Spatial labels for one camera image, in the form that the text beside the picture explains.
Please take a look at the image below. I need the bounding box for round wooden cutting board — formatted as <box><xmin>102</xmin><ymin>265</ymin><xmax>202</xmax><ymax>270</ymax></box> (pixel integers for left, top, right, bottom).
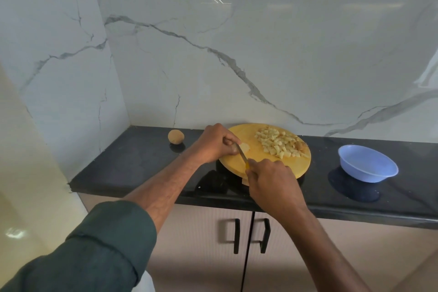
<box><xmin>218</xmin><ymin>123</ymin><xmax>311</xmax><ymax>180</ymax></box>

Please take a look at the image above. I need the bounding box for yellow-handled kitchen knife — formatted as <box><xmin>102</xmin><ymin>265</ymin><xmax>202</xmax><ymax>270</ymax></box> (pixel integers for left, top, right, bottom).
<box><xmin>236</xmin><ymin>143</ymin><xmax>250</xmax><ymax>170</ymax></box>

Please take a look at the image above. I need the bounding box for person's right forearm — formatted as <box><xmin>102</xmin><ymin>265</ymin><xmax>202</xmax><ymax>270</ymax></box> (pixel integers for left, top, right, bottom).
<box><xmin>270</xmin><ymin>203</ymin><xmax>372</xmax><ymax>292</ymax></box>

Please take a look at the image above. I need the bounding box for beige cabinet door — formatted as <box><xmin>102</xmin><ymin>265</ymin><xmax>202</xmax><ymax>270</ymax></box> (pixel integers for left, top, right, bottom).
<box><xmin>78</xmin><ymin>193</ymin><xmax>254</xmax><ymax>292</ymax></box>
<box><xmin>242</xmin><ymin>212</ymin><xmax>438</xmax><ymax>292</ymax></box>

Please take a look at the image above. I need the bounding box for pile of diced potato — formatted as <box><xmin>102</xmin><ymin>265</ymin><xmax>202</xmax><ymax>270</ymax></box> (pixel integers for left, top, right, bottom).
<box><xmin>254</xmin><ymin>126</ymin><xmax>309</xmax><ymax>160</ymax></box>

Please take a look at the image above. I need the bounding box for person's left forearm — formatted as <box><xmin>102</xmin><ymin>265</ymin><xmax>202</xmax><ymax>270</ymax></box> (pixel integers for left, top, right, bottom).
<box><xmin>123</xmin><ymin>147</ymin><xmax>206</xmax><ymax>234</ymax></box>

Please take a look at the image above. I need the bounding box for light blue plastic bowl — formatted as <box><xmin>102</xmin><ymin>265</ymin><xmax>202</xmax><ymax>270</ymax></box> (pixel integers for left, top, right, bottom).
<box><xmin>338</xmin><ymin>145</ymin><xmax>399</xmax><ymax>183</ymax></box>

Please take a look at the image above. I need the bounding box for black cabinet handle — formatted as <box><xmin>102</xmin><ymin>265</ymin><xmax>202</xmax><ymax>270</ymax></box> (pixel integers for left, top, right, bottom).
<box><xmin>227</xmin><ymin>219</ymin><xmax>241</xmax><ymax>255</ymax></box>
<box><xmin>258</xmin><ymin>219</ymin><xmax>271</xmax><ymax>254</ymax></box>

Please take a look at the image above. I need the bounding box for person's right hand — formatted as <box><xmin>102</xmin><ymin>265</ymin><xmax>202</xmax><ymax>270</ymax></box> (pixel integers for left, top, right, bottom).
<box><xmin>245</xmin><ymin>158</ymin><xmax>308</xmax><ymax>215</ymax></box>

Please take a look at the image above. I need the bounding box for person's left hand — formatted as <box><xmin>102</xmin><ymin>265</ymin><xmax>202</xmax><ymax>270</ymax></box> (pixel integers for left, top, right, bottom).
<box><xmin>189</xmin><ymin>123</ymin><xmax>242</xmax><ymax>165</ymax></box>

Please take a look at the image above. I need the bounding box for dark green shirt sleeve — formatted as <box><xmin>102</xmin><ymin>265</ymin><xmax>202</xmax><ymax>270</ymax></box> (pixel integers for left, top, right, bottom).
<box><xmin>0</xmin><ymin>200</ymin><xmax>157</xmax><ymax>292</ymax></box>

